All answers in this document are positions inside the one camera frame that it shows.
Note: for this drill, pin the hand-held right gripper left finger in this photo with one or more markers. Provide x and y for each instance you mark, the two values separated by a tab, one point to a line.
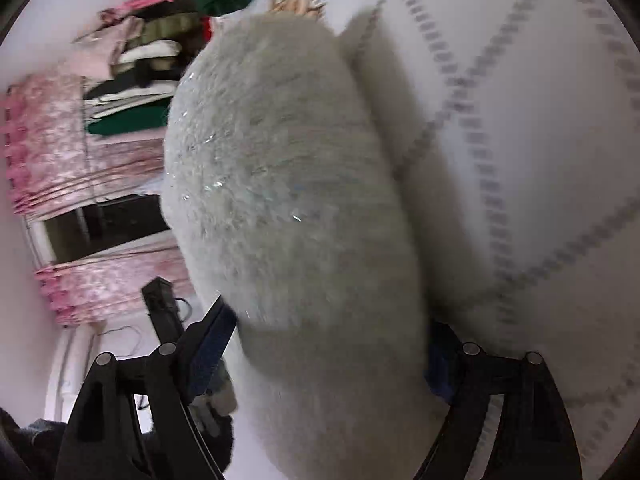
210	355

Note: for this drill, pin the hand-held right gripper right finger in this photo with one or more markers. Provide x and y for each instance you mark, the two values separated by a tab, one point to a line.
440	365

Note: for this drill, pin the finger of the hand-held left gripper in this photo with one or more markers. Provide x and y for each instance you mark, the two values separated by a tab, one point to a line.
160	305

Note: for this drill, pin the white fluffy sweater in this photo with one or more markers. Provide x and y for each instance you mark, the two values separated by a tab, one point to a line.
280	210

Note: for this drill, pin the pile of folded clothes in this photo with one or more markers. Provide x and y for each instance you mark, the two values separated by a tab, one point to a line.
145	60

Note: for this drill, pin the person's left hand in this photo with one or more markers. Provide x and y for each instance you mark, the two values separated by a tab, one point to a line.
222	395

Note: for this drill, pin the dark window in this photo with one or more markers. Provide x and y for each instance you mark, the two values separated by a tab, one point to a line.
110	225

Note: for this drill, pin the dark clothing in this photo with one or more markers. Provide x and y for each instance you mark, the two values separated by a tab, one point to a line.
30	445

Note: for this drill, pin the pink curtain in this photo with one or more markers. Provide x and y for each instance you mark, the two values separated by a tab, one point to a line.
55	135

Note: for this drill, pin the white diamond-patterned blanket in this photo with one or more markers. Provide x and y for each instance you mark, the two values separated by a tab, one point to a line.
550	135

